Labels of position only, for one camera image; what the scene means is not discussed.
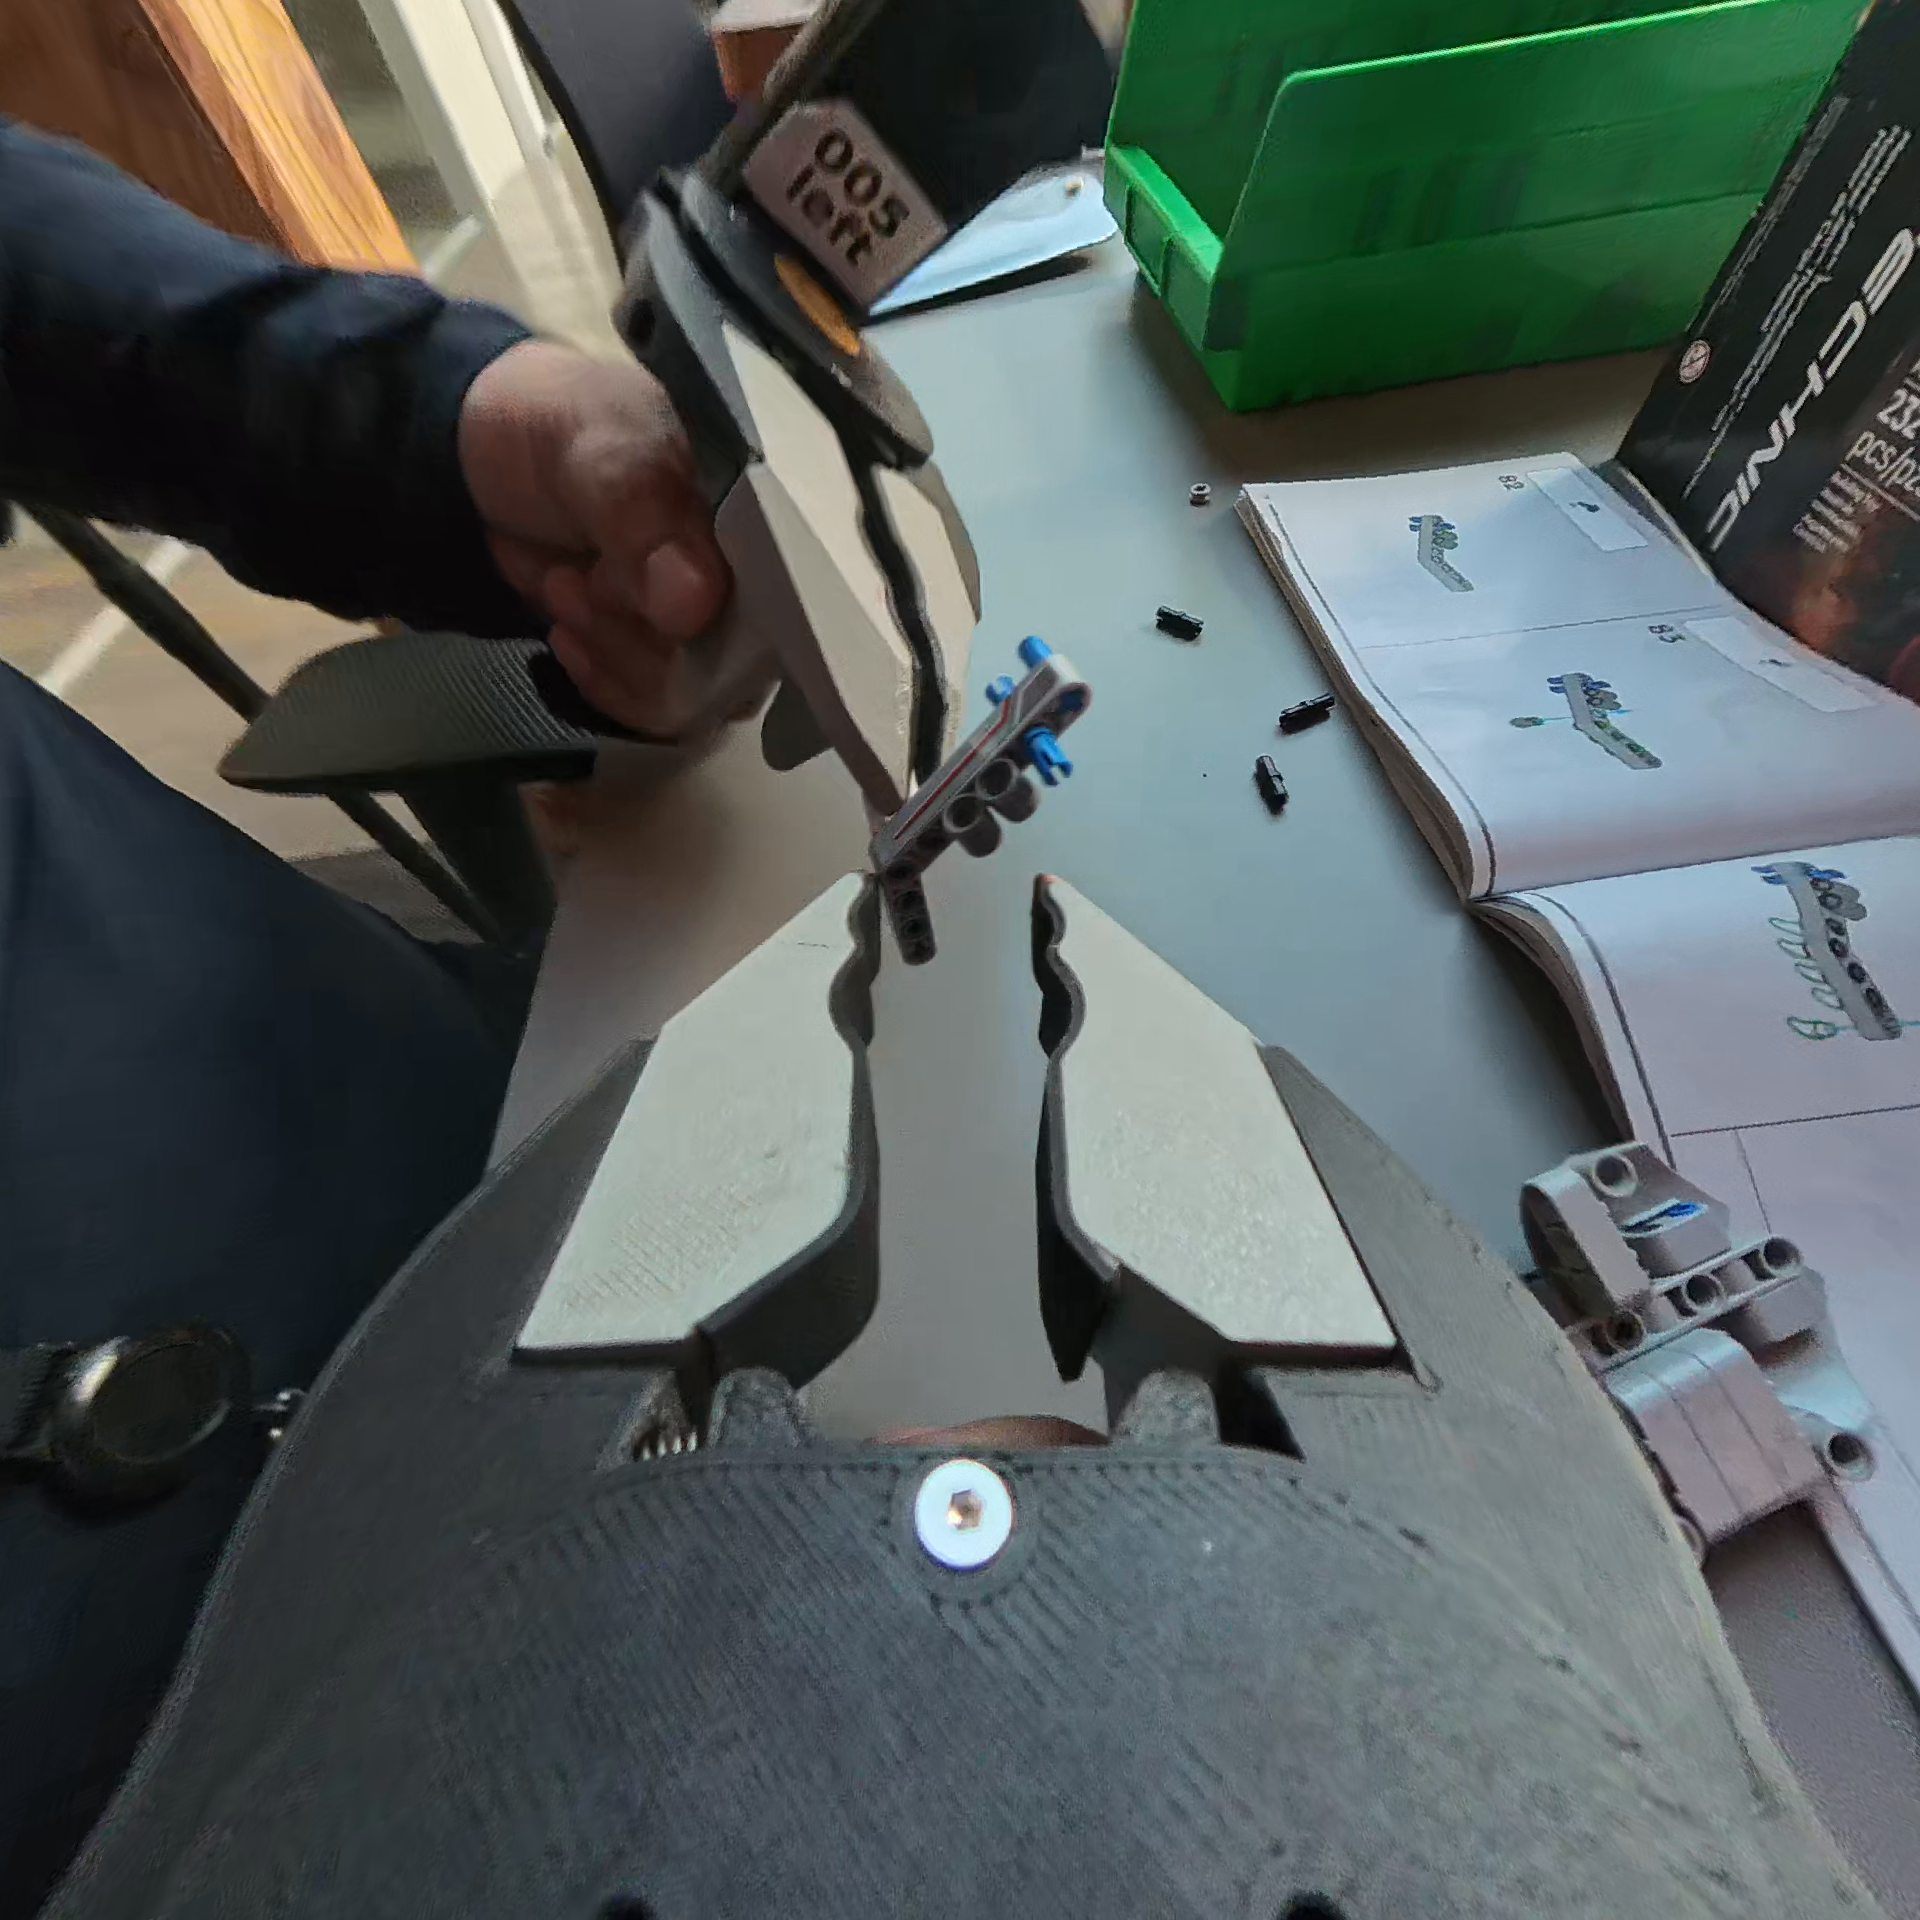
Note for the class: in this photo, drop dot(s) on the wooden cabinet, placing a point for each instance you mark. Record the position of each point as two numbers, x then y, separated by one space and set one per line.
186 90

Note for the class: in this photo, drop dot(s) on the person's dark trouser legs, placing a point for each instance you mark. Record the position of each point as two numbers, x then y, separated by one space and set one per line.
186 1056

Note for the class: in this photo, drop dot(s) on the black office chair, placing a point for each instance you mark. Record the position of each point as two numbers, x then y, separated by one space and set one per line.
388 713

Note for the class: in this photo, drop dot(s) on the dark chair back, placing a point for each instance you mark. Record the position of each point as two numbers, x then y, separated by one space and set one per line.
978 90

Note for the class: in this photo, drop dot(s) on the person's left forearm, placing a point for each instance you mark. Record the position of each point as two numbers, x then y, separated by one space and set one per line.
229 379

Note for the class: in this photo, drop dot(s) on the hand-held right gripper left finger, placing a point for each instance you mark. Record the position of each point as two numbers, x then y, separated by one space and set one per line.
702 1173

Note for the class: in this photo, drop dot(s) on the grey lego beam blue pins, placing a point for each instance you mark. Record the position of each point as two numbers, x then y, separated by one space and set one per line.
978 762

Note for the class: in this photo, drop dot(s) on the green plastic bin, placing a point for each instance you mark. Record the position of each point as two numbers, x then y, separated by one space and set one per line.
1430 227

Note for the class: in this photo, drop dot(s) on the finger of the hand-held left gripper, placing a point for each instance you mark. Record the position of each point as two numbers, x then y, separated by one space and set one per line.
815 598
933 580

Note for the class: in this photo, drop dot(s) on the pale blue paper sheet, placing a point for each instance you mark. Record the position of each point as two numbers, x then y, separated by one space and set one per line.
1019 241

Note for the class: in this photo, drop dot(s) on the person's left hand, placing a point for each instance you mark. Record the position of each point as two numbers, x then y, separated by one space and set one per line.
602 505

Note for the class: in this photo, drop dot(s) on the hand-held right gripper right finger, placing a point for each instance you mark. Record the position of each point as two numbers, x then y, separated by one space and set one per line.
1213 1183

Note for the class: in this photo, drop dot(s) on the lego instruction booklet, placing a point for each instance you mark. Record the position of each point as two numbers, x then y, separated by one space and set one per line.
1574 625

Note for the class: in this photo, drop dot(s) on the grey lego assembly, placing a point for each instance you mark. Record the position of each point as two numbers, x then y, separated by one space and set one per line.
1694 1291

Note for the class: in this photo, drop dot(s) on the black lego box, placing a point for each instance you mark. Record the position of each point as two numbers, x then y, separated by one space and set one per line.
1808 379

